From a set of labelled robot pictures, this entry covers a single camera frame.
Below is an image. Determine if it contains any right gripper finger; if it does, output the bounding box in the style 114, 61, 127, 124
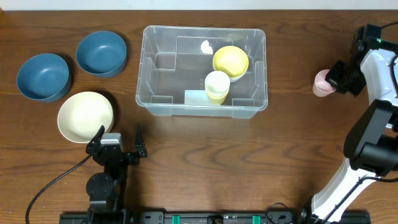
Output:
325, 60, 347, 83
329, 79, 349, 94

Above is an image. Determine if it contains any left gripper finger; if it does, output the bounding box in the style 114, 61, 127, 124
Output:
86, 125, 105, 154
134, 125, 147, 157

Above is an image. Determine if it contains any pink cup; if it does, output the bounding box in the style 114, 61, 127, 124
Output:
312, 69, 336, 97

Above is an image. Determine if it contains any yellow cup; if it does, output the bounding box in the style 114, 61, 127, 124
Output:
207, 93, 228, 105
206, 90, 229, 100

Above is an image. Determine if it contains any yellow cup front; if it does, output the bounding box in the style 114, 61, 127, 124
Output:
207, 93, 228, 105

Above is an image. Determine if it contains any light grey small bowl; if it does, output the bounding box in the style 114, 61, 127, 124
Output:
230, 71, 247, 78

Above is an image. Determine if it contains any cream white cup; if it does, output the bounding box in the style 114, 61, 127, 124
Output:
205, 71, 230, 95

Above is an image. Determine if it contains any yellow small bowl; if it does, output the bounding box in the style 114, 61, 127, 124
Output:
212, 45, 249, 79

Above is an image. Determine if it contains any white small bowl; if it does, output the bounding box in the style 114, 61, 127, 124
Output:
230, 76, 243, 83

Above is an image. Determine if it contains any light blue cup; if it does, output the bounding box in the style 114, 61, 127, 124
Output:
205, 86, 229, 97

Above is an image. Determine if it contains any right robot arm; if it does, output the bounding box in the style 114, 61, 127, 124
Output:
297, 24, 397, 223

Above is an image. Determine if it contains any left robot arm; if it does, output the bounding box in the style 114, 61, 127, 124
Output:
86, 126, 148, 224

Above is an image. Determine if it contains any clear plastic storage container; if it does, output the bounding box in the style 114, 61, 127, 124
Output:
136, 26, 269, 119

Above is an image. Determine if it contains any cream bowl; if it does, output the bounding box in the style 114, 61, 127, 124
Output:
57, 91, 114, 143

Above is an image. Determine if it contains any dark blue bowl left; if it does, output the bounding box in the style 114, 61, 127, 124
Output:
16, 53, 72, 102

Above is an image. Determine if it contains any dark blue bowl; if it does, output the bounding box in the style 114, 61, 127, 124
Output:
16, 53, 72, 102
75, 30, 127, 78

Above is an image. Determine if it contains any dark blue bowl right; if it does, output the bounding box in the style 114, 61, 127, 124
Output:
75, 30, 127, 78

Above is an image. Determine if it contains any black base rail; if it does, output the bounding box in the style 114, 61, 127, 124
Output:
58, 210, 372, 224

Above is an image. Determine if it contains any left black cable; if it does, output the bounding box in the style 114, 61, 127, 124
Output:
25, 154, 93, 224

